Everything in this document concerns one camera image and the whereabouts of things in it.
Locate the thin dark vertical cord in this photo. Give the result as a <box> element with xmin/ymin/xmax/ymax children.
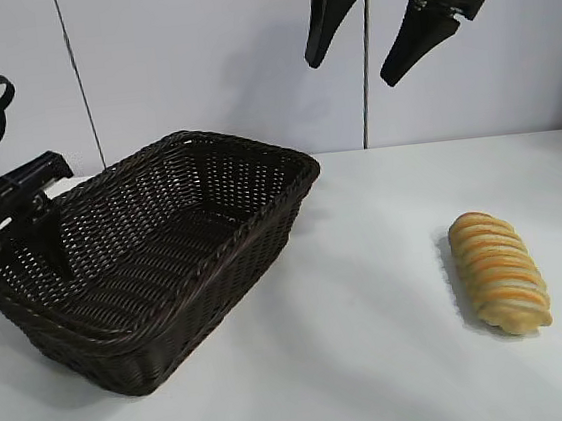
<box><xmin>53</xmin><ymin>0</ymin><xmax>109</xmax><ymax>172</ymax></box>

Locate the long striped bread loaf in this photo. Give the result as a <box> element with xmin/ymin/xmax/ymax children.
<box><xmin>444</xmin><ymin>202</ymin><xmax>555</xmax><ymax>343</ymax></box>

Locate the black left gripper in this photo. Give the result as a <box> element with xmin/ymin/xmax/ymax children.
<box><xmin>0</xmin><ymin>148</ymin><xmax>94</xmax><ymax>355</ymax></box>

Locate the dark brown wicker basket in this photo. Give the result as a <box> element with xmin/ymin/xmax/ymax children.
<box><xmin>0</xmin><ymin>114</ymin><xmax>344</xmax><ymax>413</ymax></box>

